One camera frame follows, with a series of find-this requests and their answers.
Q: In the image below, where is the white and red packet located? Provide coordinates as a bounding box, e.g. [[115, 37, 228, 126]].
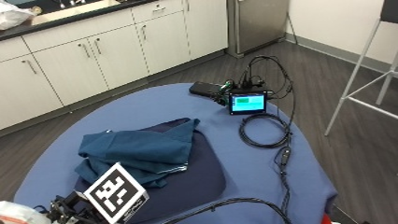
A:
[[0, 200, 51, 224]]

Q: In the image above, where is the white cube with black markers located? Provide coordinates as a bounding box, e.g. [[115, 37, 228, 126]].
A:
[[82, 161, 150, 224]]

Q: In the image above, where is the teal garment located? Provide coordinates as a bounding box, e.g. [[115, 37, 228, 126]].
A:
[[73, 118, 200, 189]]

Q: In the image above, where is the dark navy cloth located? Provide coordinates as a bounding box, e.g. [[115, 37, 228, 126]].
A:
[[73, 118, 227, 224]]

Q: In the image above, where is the blue tablecloth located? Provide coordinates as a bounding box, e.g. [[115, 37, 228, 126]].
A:
[[11, 82, 338, 224]]

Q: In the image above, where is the white kitchen cabinet unit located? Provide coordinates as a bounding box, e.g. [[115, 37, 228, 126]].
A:
[[0, 0, 228, 131]]

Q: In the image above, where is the black box device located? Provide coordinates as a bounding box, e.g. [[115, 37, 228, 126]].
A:
[[187, 80, 228, 98]]

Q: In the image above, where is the small monitor with lit screen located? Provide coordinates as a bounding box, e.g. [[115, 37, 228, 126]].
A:
[[227, 91, 268, 116]]

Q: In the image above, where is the dark countertop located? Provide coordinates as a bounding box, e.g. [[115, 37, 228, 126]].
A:
[[0, 0, 159, 42]]

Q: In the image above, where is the white plastic bag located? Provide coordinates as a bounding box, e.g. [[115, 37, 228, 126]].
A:
[[0, 1, 35, 32]]

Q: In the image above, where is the stainless steel refrigerator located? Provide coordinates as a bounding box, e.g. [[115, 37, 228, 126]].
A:
[[224, 0, 291, 59]]

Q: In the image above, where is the white metal stool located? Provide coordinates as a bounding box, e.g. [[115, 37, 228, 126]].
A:
[[323, 0, 398, 137]]

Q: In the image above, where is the thick black cable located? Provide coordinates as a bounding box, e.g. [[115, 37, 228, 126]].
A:
[[159, 197, 294, 224]]

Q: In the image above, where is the black coiled cable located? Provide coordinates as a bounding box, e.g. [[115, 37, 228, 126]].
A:
[[236, 112, 294, 216]]

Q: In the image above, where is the black cable loop with plugs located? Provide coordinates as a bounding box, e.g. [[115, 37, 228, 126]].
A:
[[236, 55, 296, 125]]

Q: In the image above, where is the thin black wall cable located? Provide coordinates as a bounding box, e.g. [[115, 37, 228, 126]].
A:
[[286, 11, 299, 46]]

